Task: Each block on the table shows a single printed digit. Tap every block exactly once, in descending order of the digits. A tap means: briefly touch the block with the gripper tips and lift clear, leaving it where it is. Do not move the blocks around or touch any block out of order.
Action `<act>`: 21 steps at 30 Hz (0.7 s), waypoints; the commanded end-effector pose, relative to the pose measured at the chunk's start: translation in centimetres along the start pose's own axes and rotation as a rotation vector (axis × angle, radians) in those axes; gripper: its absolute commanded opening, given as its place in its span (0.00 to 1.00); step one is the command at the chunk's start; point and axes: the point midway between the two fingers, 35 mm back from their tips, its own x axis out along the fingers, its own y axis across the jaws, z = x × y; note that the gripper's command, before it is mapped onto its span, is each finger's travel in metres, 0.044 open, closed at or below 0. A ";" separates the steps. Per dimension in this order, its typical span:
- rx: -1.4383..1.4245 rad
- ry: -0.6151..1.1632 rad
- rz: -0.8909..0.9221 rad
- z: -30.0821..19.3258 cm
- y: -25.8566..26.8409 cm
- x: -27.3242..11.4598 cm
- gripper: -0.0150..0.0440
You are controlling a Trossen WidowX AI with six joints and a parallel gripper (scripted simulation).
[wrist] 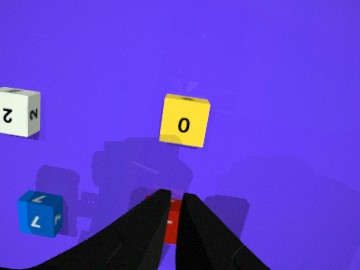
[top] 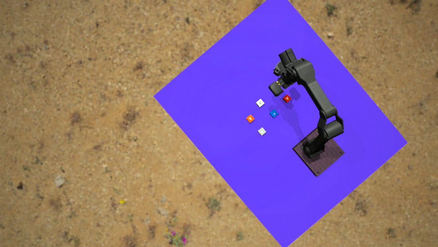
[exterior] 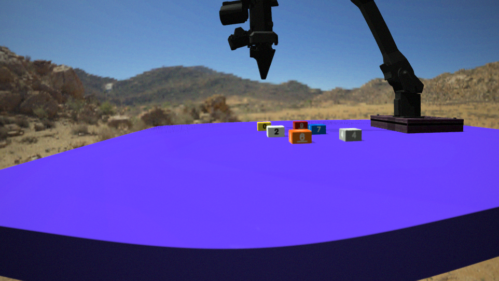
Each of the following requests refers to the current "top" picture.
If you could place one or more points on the orange block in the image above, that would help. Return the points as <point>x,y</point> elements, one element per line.
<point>250,118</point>

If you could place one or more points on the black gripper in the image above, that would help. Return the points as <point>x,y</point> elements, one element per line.
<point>276,88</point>

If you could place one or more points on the blue block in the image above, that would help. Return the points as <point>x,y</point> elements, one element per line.
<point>273,113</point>

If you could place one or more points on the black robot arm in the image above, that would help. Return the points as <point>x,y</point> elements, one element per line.
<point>302,72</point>

